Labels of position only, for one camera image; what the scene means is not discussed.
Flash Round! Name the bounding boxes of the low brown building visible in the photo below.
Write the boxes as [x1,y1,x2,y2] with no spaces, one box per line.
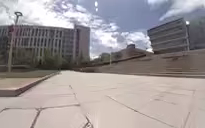
[91,43,154,65]

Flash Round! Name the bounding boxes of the pale stone slab plaza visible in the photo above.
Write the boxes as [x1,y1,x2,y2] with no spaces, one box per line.
[0,69,205,128]

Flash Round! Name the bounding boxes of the row of trees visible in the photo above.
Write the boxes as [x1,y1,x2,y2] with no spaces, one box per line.
[0,46,88,70]

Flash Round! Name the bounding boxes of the large grey office building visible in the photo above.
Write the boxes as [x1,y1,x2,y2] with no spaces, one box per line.
[0,23,91,68]

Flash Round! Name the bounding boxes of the wide stone steps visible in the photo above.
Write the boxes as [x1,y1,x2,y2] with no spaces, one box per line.
[79,48,205,80]

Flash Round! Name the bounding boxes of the grey multi-block building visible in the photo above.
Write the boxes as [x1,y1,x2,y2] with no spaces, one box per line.
[147,14,205,54]

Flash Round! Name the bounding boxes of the tall street lamp pole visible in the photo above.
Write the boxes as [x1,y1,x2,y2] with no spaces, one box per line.
[6,11,24,74]

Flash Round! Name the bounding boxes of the low raised stone platform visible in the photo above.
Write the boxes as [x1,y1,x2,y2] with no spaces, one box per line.
[0,69,62,98]

